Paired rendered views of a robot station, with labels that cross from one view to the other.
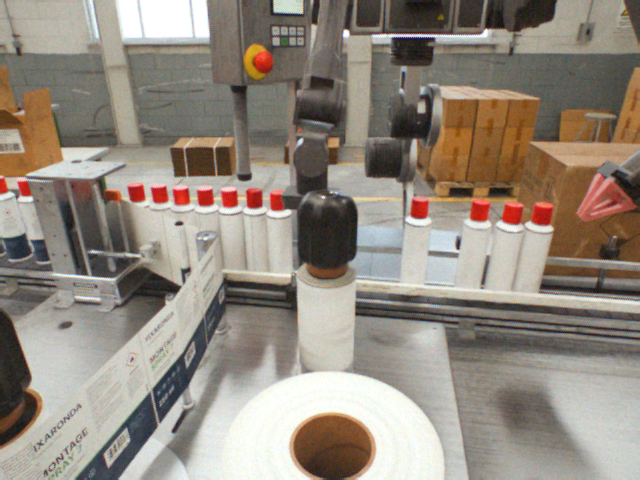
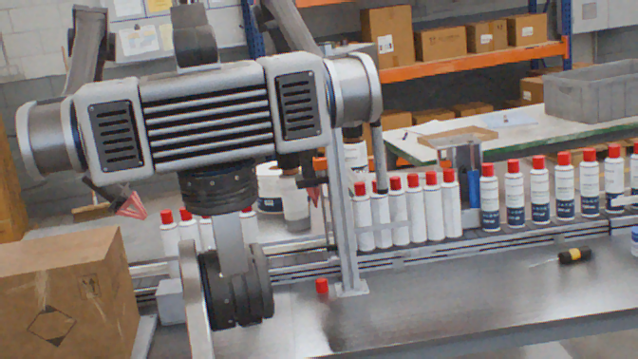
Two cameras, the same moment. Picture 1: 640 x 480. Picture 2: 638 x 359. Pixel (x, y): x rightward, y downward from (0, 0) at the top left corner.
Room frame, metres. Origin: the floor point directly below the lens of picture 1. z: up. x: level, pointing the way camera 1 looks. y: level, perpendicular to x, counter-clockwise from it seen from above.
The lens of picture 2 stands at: (2.61, -0.34, 1.63)
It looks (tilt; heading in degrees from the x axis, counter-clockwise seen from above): 16 degrees down; 169
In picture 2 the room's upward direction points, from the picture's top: 8 degrees counter-clockwise
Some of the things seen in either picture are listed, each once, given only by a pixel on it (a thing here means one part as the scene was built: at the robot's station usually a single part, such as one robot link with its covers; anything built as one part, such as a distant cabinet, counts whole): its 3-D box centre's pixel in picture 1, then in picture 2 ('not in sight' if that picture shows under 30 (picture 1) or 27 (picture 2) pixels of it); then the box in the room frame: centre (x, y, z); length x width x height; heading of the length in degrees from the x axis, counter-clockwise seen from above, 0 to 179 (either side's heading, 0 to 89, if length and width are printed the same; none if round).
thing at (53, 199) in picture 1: (94, 231); (458, 182); (0.82, 0.45, 1.01); 0.14 x 0.13 x 0.26; 81
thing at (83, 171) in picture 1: (78, 169); (454, 141); (0.81, 0.45, 1.14); 0.14 x 0.11 x 0.01; 81
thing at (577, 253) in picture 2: not in sight; (558, 258); (1.12, 0.59, 0.84); 0.20 x 0.03 x 0.03; 95
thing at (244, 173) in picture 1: (241, 132); (379, 156); (0.97, 0.16, 1.18); 0.04 x 0.04 x 0.21
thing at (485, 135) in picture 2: not in sight; (457, 137); (-0.44, 1.02, 0.82); 0.34 x 0.24 x 0.03; 95
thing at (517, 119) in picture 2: not in sight; (507, 120); (-0.66, 1.42, 0.81); 0.32 x 0.24 x 0.01; 165
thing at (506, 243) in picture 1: (504, 253); (191, 241); (0.78, -0.37, 0.98); 0.05 x 0.05 x 0.20
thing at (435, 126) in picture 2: not in sight; (426, 129); (-0.76, 0.99, 0.81); 0.38 x 0.36 x 0.02; 89
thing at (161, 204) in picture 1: (165, 229); (433, 205); (0.89, 0.33, 0.98); 0.05 x 0.05 x 0.20
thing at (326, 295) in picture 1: (326, 292); (292, 183); (0.55, -0.01, 1.03); 0.09 x 0.09 x 0.30
